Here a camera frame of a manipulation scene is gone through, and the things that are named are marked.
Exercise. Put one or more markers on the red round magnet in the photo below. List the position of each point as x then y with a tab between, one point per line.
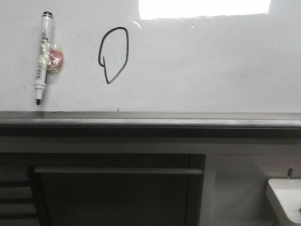
55	58

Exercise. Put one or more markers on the white whiteboard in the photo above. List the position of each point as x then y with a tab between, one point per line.
174	63

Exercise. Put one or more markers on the grey horizontal bar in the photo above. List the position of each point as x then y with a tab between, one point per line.
161	171

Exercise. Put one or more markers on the white plastic tray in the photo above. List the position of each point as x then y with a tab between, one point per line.
284	196

